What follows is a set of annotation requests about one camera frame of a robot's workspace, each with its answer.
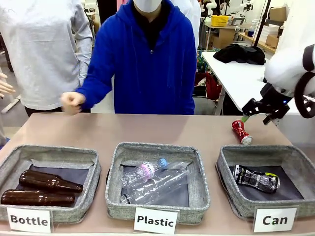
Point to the red bag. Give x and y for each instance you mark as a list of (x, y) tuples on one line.
[(211, 86)]

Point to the grey basket labelled Bottle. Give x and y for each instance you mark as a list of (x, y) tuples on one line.
[(73, 211)]

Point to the person's right hand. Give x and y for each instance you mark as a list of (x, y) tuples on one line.
[(71, 103)]

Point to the yellow plastic crate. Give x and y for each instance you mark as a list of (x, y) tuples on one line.
[(219, 20)]

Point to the grey basket labelled Can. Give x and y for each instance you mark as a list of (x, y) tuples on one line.
[(236, 196)]

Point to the blue cap plastic bottle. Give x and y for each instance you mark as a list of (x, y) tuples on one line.
[(147, 169)]

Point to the person in grey shirt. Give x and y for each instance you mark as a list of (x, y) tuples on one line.
[(44, 49)]

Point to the person in blue hoodie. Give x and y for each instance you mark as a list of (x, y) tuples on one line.
[(147, 73)]

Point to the white background table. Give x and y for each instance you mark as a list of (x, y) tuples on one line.
[(233, 81)]

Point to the wooden background desk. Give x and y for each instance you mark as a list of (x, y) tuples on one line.
[(261, 43)]

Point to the black crushed can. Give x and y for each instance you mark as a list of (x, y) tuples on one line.
[(256, 179)]

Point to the red crushed can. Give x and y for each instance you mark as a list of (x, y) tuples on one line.
[(241, 131)]

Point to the large cardboard box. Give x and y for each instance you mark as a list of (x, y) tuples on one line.
[(224, 39)]

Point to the person's right forearm blue sleeve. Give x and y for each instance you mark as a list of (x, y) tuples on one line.
[(94, 89)]

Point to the grey basket labelled Plastic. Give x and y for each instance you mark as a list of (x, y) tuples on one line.
[(118, 211)]

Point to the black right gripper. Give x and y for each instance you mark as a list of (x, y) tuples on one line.
[(274, 99)]

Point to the small cardboard box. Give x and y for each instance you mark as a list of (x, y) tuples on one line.
[(278, 13)]

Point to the white Can label card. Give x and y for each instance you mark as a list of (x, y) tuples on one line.
[(275, 220)]

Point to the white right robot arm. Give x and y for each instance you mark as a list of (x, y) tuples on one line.
[(283, 68)]

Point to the white face mask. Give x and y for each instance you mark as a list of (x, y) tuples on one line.
[(147, 5)]

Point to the brown glass beer bottle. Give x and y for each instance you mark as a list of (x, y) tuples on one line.
[(32, 197), (46, 180)]

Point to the black cloth pile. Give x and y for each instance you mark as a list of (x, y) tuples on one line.
[(240, 55)]

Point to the white Plastic label card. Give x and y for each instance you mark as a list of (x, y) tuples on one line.
[(155, 220)]

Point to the white Bottle label card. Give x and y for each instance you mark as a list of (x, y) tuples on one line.
[(29, 219)]

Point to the large clear plastic bottle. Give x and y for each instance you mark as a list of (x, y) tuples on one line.
[(160, 184)]

